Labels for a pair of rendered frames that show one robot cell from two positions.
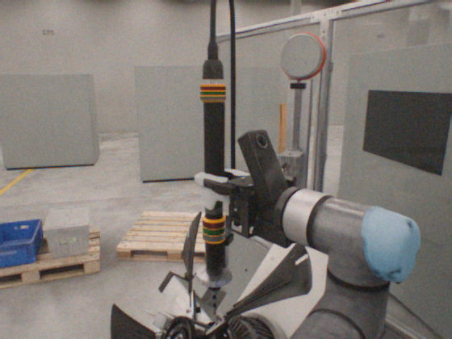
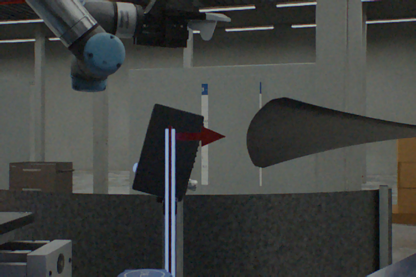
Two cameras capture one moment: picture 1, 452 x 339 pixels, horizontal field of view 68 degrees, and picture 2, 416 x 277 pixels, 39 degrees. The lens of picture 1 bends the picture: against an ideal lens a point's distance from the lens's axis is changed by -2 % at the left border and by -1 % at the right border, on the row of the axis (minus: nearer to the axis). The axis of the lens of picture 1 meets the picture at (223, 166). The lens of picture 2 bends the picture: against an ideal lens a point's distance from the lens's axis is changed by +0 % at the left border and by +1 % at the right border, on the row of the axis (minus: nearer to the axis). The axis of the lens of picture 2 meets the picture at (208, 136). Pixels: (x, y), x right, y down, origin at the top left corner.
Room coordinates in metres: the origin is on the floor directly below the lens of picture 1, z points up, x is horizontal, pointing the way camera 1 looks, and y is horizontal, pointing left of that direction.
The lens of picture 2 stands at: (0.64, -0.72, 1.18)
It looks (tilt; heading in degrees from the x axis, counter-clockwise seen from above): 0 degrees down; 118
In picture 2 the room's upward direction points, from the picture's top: straight up
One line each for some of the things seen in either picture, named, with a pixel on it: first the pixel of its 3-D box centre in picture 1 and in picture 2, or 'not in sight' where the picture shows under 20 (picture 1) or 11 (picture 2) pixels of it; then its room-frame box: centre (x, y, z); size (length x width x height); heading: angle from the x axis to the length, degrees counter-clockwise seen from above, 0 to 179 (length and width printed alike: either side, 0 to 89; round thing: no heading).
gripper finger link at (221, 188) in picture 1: (227, 186); not in sight; (0.52, -0.01, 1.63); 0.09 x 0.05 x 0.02; 50
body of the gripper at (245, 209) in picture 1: (265, 207); not in sight; (0.49, -0.06, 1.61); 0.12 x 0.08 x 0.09; 41
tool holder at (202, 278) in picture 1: (216, 252); not in sight; (0.59, 0.01, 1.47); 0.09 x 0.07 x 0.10; 156
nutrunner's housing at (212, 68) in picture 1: (213, 176); not in sight; (0.59, 0.02, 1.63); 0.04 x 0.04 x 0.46
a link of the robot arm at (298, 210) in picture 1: (309, 216); not in sight; (0.44, -0.12, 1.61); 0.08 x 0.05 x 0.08; 131
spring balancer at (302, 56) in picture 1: (302, 56); not in sight; (1.24, -0.28, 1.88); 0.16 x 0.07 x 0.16; 66
